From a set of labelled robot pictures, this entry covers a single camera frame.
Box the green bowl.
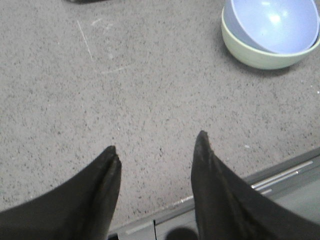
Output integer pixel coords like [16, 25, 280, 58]
[221, 10, 320, 71]

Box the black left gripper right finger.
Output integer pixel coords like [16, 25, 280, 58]
[191, 130, 320, 240]

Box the blue bowl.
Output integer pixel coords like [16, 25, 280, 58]
[223, 0, 320, 54]

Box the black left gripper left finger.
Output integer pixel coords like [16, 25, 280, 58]
[0, 145, 122, 240]

